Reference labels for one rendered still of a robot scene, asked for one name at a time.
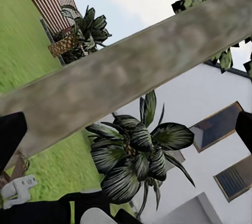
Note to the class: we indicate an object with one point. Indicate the tree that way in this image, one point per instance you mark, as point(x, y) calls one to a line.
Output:
point(67, 100)

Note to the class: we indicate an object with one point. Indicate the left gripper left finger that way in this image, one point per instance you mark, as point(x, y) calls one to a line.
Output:
point(13, 128)

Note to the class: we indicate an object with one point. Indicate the fixed window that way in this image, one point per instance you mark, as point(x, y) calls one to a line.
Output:
point(177, 154)

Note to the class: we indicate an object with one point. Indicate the wicker basket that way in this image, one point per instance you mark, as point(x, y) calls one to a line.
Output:
point(19, 171)

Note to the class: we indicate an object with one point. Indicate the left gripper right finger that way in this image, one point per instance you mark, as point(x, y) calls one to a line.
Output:
point(244, 128)

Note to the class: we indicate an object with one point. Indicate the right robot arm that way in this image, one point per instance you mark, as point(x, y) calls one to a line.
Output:
point(91, 207)

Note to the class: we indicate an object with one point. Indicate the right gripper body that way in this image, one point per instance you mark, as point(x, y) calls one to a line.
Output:
point(25, 213)

